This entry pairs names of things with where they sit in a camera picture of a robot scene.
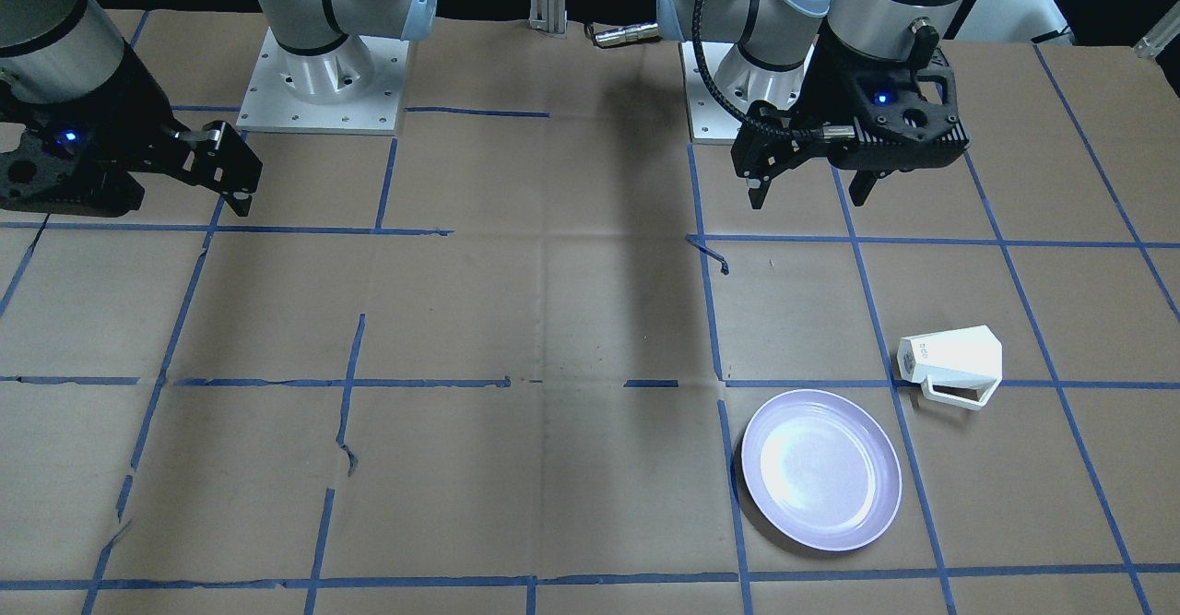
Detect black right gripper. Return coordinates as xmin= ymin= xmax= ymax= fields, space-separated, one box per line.
xmin=1 ymin=51 xmax=263 ymax=220

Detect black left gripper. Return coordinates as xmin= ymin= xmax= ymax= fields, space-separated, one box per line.
xmin=732 ymin=22 xmax=971 ymax=210

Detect white angular cup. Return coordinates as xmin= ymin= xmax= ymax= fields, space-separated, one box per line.
xmin=897 ymin=325 xmax=1003 ymax=410

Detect lavender round plate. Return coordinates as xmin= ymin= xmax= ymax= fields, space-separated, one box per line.
xmin=740 ymin=390 xmax=903 ymax=552

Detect brown paper table cover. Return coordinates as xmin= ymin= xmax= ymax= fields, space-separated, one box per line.
xmin=1 ymin=19 xmax=1179 ymax=614

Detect black corrugated cable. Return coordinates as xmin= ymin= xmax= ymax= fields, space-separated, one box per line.
xmin=691 ymin=0 xmax=824 ymax=143

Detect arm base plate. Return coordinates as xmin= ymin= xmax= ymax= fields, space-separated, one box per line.
xmin=235 ymin=30 xmax=414 ymax=136
xmin=679 ymin=41 xmax=817 ymax=146

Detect silver cable connector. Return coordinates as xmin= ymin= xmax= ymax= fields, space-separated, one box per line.
xmin=584 ymin=22 xmax=662 ymax=50

